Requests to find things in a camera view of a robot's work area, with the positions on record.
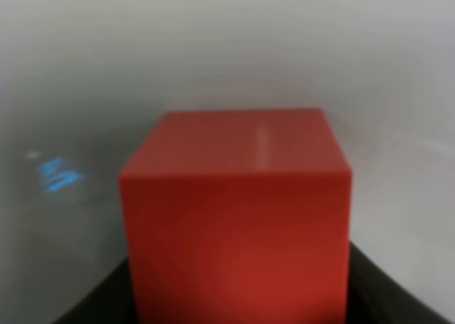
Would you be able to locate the red block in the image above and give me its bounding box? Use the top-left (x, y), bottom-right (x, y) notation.
top-left (119, 109), bottom-right (352, 323)

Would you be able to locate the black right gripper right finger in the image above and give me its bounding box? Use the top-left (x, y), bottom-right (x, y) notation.
top-left (346, 244), bottom-right (449, 324)

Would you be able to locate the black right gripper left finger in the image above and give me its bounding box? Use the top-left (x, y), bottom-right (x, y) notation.
top-left (54, 259), bottom-right (137, 324)

